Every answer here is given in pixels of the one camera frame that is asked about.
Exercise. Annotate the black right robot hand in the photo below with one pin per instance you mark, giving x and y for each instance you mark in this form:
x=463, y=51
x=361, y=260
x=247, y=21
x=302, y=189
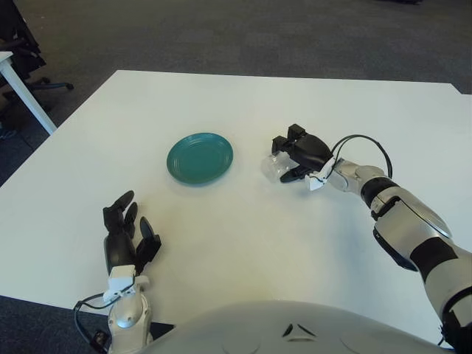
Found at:
x=309, y=151

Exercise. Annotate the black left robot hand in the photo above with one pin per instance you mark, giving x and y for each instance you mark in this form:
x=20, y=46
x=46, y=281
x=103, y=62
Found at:
x=119, y=247

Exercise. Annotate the clear bottle with blue cap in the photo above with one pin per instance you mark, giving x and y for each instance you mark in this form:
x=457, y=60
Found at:
x=274, y=166

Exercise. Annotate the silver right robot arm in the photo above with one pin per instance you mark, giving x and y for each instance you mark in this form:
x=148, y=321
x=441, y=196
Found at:
x=405, y=228

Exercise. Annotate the teal round plate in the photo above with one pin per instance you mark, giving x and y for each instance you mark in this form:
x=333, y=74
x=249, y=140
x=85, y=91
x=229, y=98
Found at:
x=199, y=158

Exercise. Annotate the white desk leg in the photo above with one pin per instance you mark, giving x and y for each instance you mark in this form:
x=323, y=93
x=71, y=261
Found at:
x=29, y=103

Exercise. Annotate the grey robot torso shell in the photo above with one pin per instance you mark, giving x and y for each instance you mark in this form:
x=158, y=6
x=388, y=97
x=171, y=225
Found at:
x=287, y=332

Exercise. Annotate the black office chair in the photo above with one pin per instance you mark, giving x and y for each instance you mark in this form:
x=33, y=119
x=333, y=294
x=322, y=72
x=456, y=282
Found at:
x=22, y=51

